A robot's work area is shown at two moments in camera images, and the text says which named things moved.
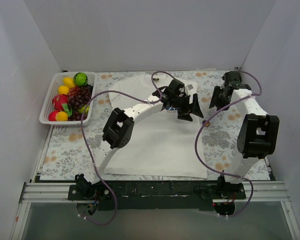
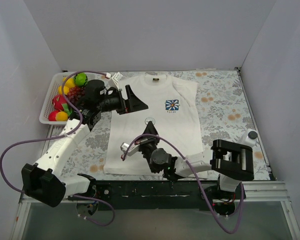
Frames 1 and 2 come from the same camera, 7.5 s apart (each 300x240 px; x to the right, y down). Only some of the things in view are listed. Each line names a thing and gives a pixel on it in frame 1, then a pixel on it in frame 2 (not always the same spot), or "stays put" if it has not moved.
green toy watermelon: [80, 79] stays put
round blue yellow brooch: [207, 124] to [150, 119]
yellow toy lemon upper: [68, 81] stays put
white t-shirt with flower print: [161, 145] stays put
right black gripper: [217, 96] to [148, 139]
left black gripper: [186, 104] to [126, 100]
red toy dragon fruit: [60, 103] stays put
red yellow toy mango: [56, 116] stays put
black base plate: [159, 195] stays put
